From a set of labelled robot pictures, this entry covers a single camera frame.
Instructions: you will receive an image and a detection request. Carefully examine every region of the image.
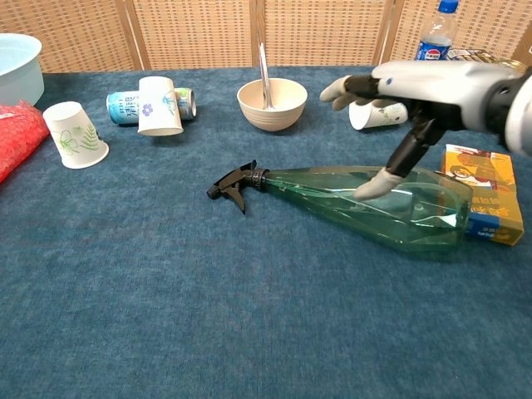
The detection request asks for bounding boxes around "blue carpet table cover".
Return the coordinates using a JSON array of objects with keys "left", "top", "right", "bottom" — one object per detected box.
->
[{"left": 0, "top": 65, "right": 532, "bottom": 399}]

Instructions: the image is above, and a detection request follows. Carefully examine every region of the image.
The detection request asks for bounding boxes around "white paper cup small print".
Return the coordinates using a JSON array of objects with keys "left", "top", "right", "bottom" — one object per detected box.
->
[{"left": 347, "top": 99, "right": 409, "bottom": 131}]

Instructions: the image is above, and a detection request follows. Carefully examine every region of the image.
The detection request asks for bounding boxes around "green spray bottle black trigger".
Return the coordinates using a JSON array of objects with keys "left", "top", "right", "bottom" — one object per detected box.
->
[{"left": 206, "top": 160, "right": 474, "bottom": 262}]

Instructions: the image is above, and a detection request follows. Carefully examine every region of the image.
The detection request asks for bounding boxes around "woven bamboo folding screen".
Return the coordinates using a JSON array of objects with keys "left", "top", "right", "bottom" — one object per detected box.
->
[{"left": 0, "top": 0, "right": 532, "bottom": 74}]

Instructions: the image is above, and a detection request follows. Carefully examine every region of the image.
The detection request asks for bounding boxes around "light blue plastic basin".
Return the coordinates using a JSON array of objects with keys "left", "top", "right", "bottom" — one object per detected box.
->
[{"left": 0, "top": 32, "right": 45, "bottom": 107}]

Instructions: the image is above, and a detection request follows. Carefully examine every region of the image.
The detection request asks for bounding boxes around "black gold tin can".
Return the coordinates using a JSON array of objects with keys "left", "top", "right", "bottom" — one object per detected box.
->
[{"left": 496, "top": 57, "right": 527, "bottom": 74}]

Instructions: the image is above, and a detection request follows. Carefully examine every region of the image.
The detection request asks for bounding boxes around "paper cup purple flower print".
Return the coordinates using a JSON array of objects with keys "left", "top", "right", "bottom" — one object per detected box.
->
[{"left": 137, "top": 76, "right": 185, "bottom": 137}]

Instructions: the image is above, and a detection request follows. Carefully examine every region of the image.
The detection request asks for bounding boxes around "paper cup green leaf print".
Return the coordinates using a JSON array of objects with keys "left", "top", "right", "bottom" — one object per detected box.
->
[{"left": 42, "top": 101, "right": 111, "bottom": 170}]

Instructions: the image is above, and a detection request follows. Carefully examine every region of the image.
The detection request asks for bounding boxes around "blue green drink can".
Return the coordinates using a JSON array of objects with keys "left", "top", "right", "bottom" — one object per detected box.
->
[{"left": 106, "top": 87, "right": 198, "bottom": 126}]

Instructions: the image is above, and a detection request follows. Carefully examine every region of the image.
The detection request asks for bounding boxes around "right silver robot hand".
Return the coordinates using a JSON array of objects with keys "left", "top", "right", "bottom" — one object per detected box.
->
[{"left": 319, "top": 60, "right": 506, "bottom": 200}]

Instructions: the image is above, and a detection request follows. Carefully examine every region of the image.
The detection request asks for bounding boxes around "red bubble wrap package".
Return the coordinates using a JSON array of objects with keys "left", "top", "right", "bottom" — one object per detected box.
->
[{"left": 0, "top": 101, "right": 51, "bottom": 184}]

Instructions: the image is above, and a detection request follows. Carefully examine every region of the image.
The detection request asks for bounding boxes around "beige bowl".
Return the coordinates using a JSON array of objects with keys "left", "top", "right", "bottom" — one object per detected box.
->
[{"left": 236, "top": 78, "right": 308, "bottom": 132}]

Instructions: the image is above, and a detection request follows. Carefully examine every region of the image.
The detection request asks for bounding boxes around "metal spoon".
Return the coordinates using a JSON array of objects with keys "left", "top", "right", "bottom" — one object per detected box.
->
[{"left": 257, "top": 41, "right": 278, "bottom": 111}]

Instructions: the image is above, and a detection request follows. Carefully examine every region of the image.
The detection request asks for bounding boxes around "orange yellow snack box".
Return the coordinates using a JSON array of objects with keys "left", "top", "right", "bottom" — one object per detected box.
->
[{"left": 440, "top": 143, "right": 525, "bottom": 247}]

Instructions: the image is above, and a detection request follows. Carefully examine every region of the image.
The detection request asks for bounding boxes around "cola bottle blue cap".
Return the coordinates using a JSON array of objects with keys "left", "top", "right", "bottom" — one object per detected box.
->
[{"left": 416, "top": 0, "right": 461, "bottom": 62}]

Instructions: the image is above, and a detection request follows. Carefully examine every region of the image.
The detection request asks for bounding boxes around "blue white carton box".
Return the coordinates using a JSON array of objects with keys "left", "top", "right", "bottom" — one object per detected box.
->
[{"left": 446, "top": 48, "right": 500, "bottom": 63}]

